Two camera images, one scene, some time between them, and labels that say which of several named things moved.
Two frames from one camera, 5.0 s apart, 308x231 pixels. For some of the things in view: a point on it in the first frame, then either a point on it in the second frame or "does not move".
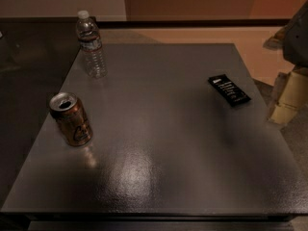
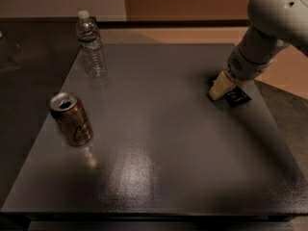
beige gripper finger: x=294 y=95 → x=220 y=86
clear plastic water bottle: x=89 y=40 does not move
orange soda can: x=71 y=118 does not move
